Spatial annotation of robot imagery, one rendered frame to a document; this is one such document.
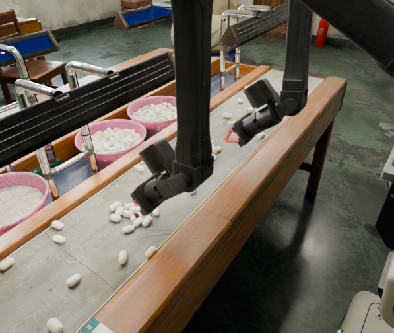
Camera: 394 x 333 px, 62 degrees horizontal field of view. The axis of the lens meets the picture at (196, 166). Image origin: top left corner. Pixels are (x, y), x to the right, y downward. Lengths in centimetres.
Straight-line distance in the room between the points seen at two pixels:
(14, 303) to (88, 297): 16
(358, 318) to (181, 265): 78
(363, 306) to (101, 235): 96
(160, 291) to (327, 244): 134
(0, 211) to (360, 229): 177
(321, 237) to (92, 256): 140
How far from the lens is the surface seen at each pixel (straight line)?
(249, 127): 94
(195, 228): 86
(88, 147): 106
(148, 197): 78
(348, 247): 198
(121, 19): 163
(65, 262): 89
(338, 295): 177
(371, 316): 140
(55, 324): 77
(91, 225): 96
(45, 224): 98
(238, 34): 132
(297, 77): 88
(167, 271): 78
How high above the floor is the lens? 138
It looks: 35 degrees down
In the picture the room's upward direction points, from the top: 2 degrees counter-clockwise
